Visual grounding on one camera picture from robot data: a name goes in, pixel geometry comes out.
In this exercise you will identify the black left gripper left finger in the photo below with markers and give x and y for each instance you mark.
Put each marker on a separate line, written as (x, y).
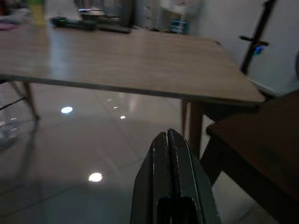
(149, 177)

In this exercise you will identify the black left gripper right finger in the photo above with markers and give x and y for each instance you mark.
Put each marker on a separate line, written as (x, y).
(191, 177)

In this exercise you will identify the dark wooden stool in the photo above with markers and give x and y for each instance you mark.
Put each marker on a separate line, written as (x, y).
(261, 149)

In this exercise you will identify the light wooden dining table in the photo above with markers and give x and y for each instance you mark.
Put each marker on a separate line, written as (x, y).
(130, 63)

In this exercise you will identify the black flat device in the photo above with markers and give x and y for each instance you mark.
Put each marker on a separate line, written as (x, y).
(114, 28)

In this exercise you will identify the black tripod stand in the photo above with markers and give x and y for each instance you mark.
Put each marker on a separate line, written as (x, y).
(254, 37)

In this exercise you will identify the white storage shelf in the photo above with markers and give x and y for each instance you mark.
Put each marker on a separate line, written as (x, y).
(172, 14)

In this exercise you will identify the dark bowl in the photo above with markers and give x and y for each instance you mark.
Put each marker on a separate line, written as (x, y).
(92, 16)

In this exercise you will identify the black remote control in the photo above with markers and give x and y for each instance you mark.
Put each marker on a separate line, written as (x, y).
(72, 23)

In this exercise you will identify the black chair frame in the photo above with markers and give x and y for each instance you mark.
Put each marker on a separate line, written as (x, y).
(14, 98)

